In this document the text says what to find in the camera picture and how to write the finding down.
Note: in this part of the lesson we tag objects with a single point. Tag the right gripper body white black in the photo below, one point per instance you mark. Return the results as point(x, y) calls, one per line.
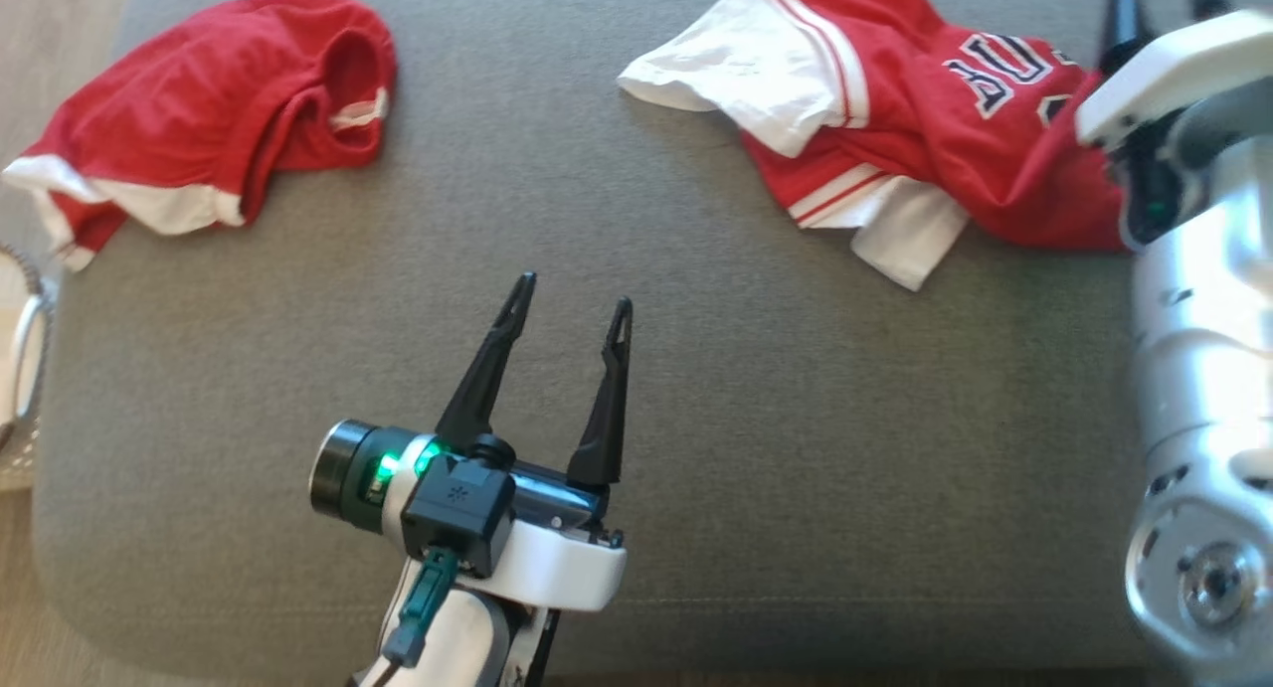
point(1174, 66)

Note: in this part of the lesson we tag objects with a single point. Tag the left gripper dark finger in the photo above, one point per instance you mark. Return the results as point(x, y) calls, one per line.
point(492, 369)
point(609, 419)

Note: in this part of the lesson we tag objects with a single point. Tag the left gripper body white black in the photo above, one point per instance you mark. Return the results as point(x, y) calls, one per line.
point(557, 568)

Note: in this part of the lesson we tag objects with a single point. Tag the red white basketball jersey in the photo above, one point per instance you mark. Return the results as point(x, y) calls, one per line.
point(895, 100)

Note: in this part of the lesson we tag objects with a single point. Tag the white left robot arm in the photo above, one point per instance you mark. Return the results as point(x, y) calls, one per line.
point(467, 637)

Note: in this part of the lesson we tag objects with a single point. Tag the grey sofa seat cushion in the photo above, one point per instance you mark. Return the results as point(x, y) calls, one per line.
point(796, 419)

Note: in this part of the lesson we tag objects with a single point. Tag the red shorts with white hem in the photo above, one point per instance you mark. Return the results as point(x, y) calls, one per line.
point(199, 100)

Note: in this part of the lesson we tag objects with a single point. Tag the white perforated laundry basket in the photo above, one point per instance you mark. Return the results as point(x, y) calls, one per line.
point(20, 438)

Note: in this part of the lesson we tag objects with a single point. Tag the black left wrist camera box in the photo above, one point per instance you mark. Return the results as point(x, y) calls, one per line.
point(457, 508)

